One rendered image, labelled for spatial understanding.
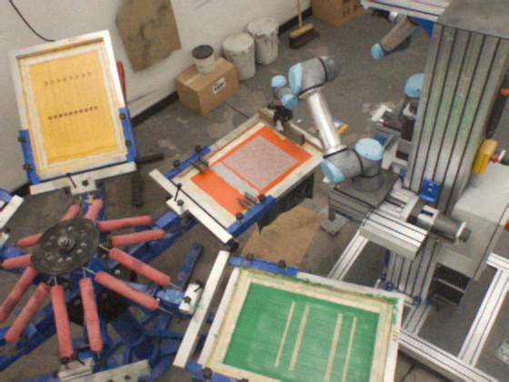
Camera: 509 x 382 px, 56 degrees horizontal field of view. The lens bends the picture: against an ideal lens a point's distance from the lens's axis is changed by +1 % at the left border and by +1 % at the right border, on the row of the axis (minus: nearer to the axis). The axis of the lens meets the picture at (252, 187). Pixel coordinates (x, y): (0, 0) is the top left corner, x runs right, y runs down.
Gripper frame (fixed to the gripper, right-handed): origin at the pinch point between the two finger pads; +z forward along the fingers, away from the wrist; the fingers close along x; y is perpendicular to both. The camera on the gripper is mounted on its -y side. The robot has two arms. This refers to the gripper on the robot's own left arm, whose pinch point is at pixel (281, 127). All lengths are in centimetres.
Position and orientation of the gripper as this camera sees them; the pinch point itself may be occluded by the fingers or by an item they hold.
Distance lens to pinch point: 277.2
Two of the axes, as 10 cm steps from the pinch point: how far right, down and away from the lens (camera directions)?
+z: 1.2, 6.5, 7.5
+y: 6.6, 5.1, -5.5
